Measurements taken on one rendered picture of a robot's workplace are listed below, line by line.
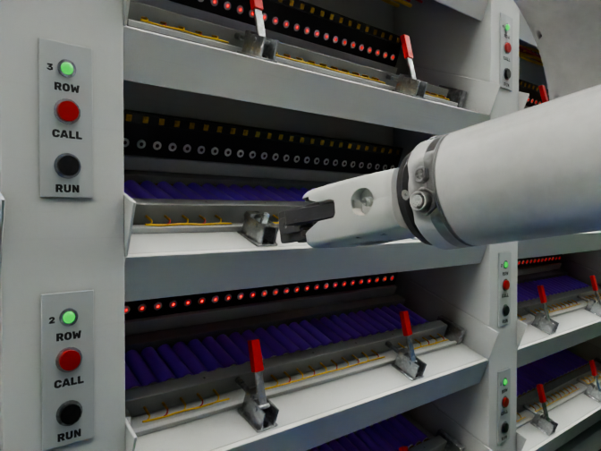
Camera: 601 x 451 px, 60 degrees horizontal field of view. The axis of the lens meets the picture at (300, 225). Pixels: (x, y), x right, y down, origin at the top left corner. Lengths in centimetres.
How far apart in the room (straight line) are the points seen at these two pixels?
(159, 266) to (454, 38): 67
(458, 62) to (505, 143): 63
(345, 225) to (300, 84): 24
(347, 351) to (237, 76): 40
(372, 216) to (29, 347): 28
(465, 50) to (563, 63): 53
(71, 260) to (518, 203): 34
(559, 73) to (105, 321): 41
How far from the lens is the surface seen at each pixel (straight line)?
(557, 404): 131
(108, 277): 47
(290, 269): 58
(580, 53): 44
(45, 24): 48
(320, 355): 71
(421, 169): 37
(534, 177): 33
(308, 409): 65
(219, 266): 52
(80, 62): 47
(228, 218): 60
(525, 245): 102
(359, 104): 67
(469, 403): 97
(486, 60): 94
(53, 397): 47
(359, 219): 39
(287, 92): 60
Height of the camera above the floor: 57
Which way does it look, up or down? 1 degrees down
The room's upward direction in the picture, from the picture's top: straight up
